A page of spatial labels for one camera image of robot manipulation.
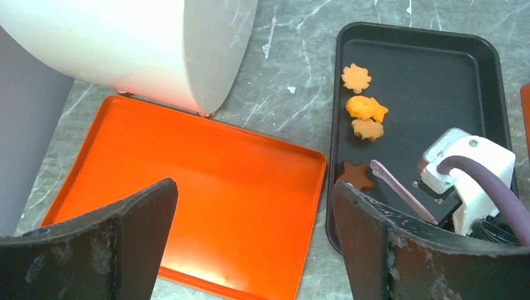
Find brown star cookie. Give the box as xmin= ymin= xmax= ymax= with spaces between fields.
xmin=336 ymin=161 xmax=374 ymax=191

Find orange small flower cookie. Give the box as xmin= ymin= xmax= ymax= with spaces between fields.
xmin=351 ymin=118 xmax=384 ymax=141

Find orange cookie box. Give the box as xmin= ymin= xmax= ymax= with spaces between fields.
xmin=519 ymin=83 xmax=530 ymax=153

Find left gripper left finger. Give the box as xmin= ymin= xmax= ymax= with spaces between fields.
xmin=1 ymin=178 xmax=178 ymax=299

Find orange box lid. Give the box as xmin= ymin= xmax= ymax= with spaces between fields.
xmin=42 ymin=95 xmax=327 ymax=299

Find black baking tray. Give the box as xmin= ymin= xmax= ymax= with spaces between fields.
xmin=327 ymin=22 xmax=512 ymax=234

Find white cylindrical drum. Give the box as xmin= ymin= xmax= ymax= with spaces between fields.
xmin=1 ymin=0 xmax=258 ymax=115

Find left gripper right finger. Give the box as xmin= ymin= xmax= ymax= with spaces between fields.
xmin=331 ymin=181 xmax=529 ymax=299

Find orange fish cookie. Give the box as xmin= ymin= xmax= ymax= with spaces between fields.
xmin=345 ymin=96 xmax=389 ymax=123

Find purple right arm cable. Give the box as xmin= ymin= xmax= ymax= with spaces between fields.
xmin=436 ymin=155 xmax=530 ymax=248

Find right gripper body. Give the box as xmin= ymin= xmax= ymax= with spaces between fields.
xmin=436 ymin=202 xmax=521 ymax=246

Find pink handled metal tongs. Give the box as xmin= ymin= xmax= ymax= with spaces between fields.
xmin=369 ymin=159 xmax=438 ymax=225

